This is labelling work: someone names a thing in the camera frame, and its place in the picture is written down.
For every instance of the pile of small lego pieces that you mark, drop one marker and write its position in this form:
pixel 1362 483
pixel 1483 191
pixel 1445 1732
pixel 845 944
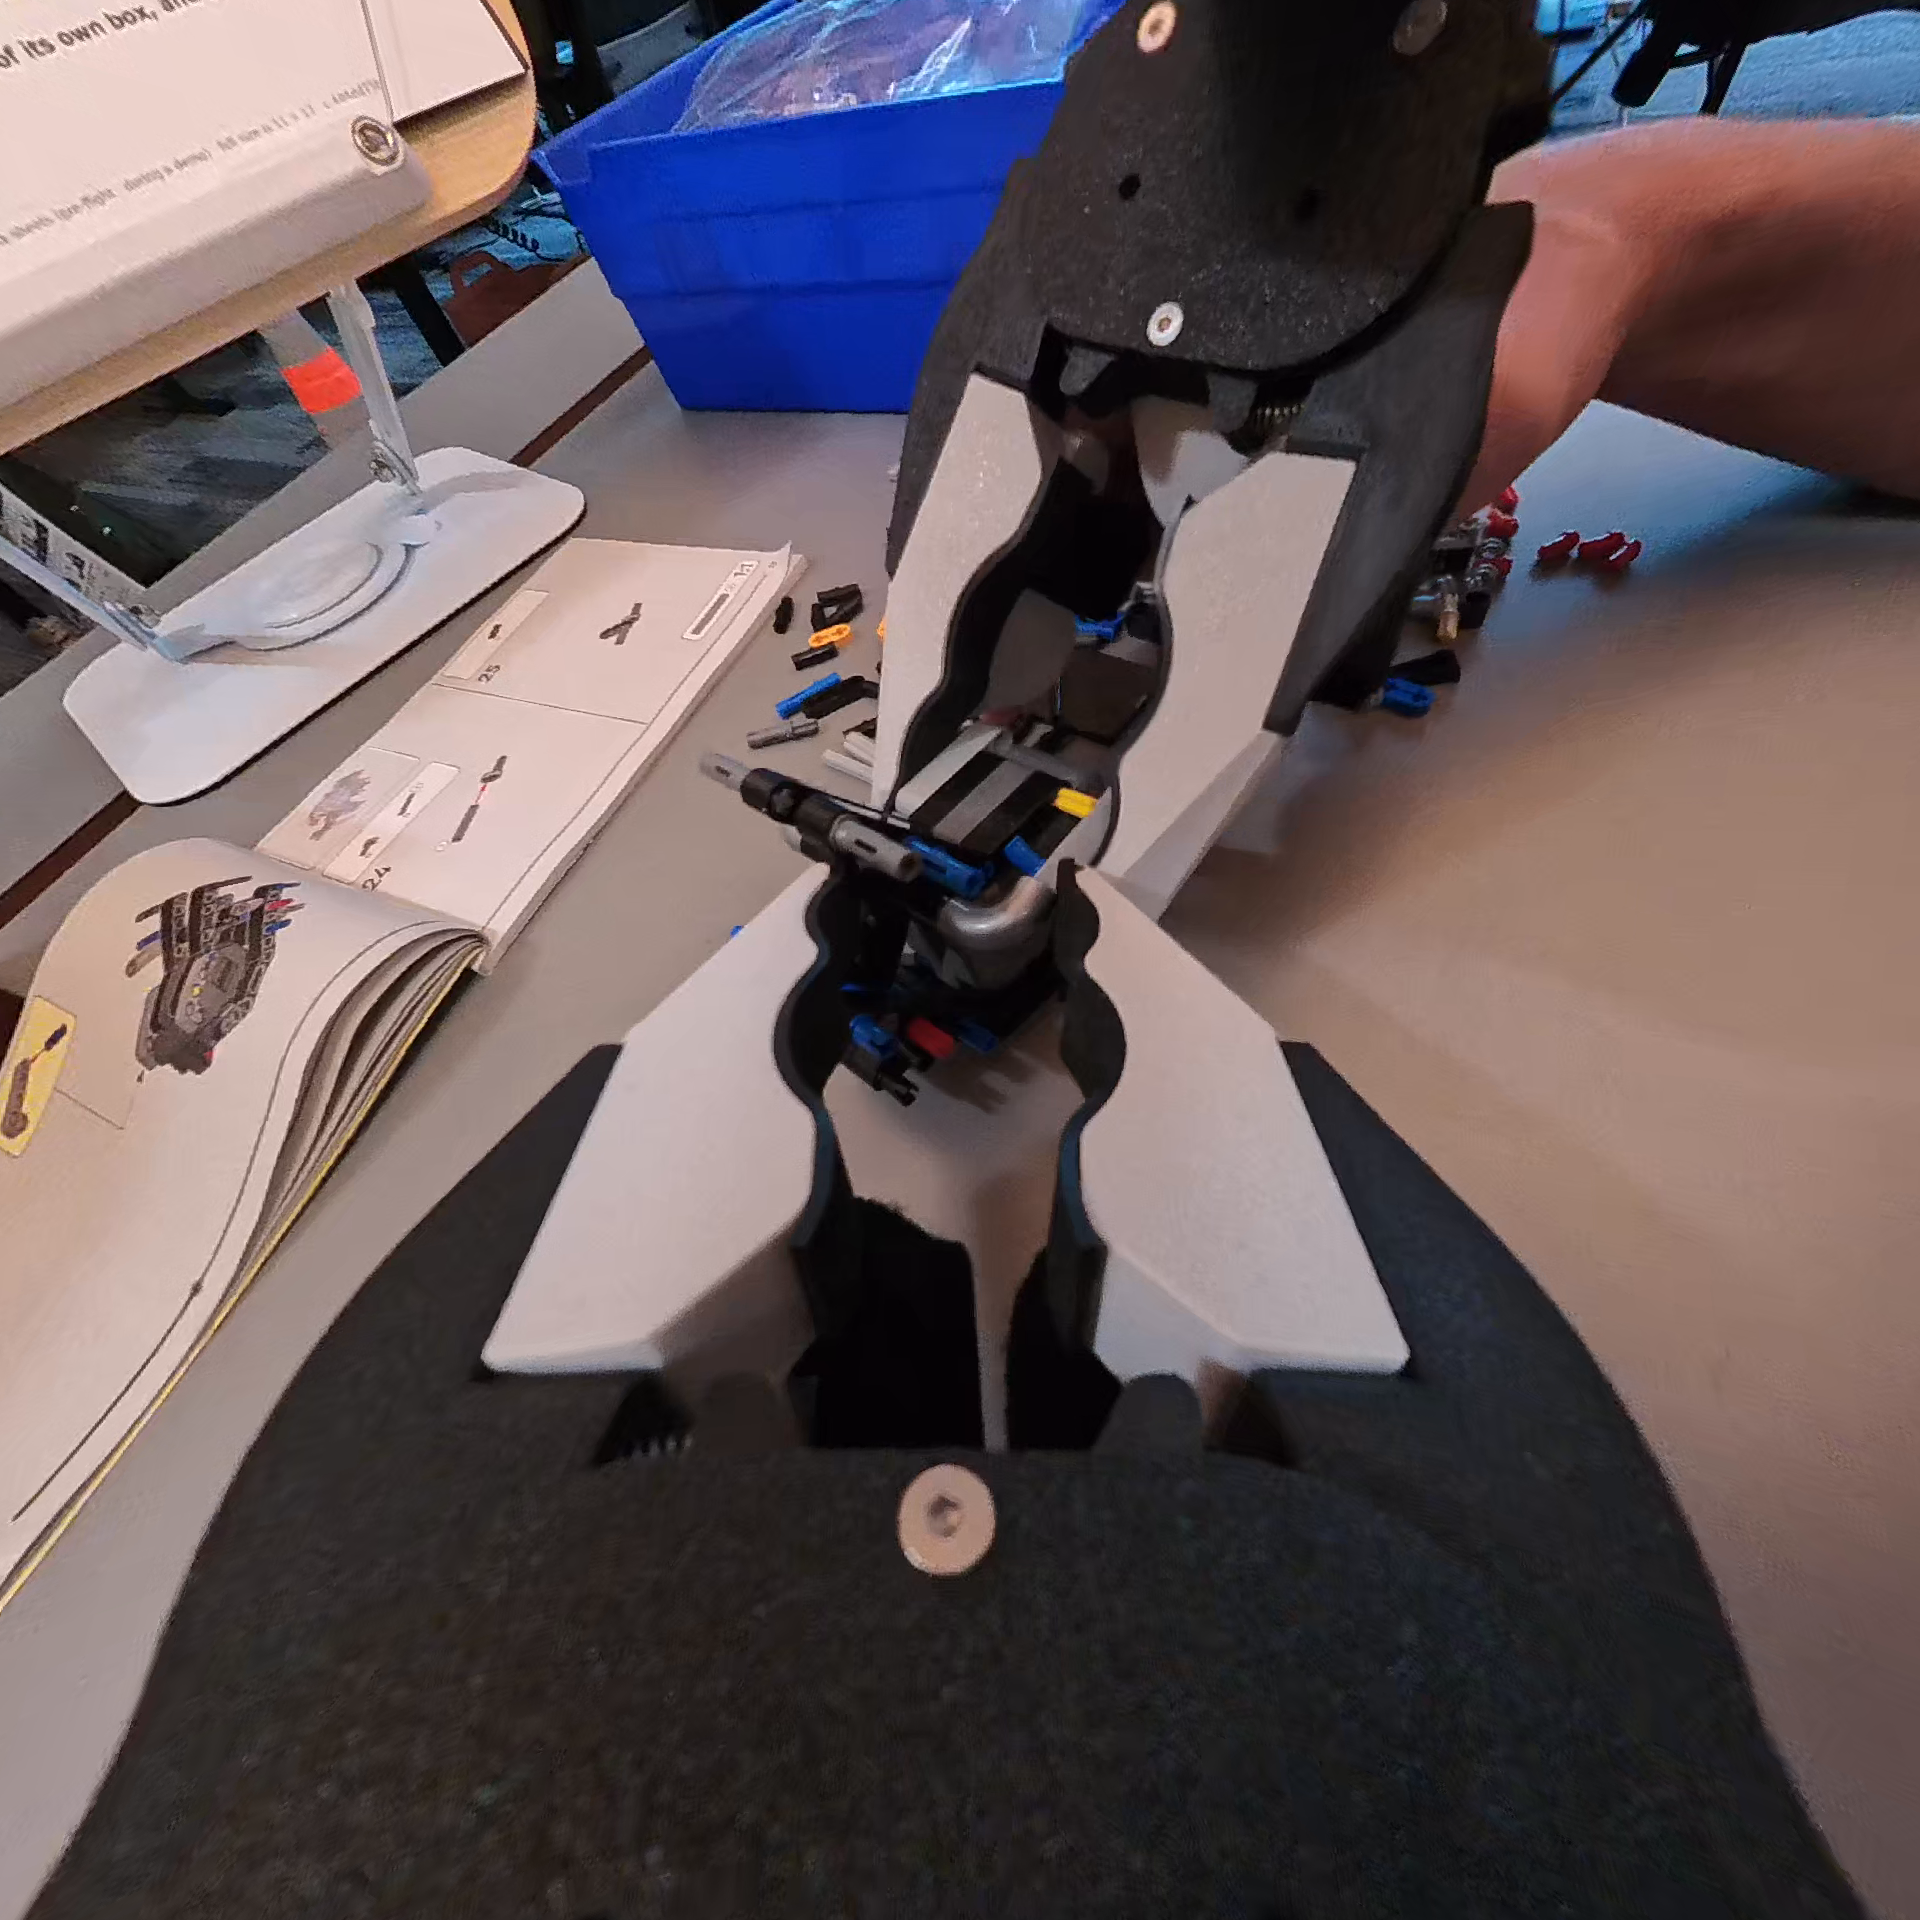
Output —
pixel 812 697

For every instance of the red lego pin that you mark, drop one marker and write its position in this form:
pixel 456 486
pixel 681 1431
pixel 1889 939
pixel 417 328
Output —
pixel 1560 548
pixel 1610 548

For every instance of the clear plastic bag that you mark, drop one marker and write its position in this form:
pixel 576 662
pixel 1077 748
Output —
pixel 900 59

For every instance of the white printed paper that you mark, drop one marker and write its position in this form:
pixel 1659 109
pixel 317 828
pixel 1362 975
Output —
pixel 179 163

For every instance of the wooden board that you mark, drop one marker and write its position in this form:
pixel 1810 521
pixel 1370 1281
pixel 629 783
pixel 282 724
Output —
pixel 469 163

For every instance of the person's right forearm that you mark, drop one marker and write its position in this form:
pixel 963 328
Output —
pixel 1727 287

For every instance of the blue plastic bin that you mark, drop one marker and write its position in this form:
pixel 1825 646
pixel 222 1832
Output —
pixel 778 256

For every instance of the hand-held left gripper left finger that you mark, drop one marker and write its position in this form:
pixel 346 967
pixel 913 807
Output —
pixel 662 1154

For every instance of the open lego instruction booklet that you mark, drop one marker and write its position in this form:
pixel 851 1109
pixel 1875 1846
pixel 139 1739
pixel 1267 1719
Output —
pixel 576 682

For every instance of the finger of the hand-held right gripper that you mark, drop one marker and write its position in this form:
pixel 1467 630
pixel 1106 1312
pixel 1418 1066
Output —
pixel 951 510
pixel 1254 605

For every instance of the white stand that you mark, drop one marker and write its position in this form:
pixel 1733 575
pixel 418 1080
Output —
pixel 330 605

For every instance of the black and grey lego assembly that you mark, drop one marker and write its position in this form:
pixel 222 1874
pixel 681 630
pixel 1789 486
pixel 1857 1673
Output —
pixel 977 804

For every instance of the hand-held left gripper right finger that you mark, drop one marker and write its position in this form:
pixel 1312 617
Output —
pixel 1232 1187

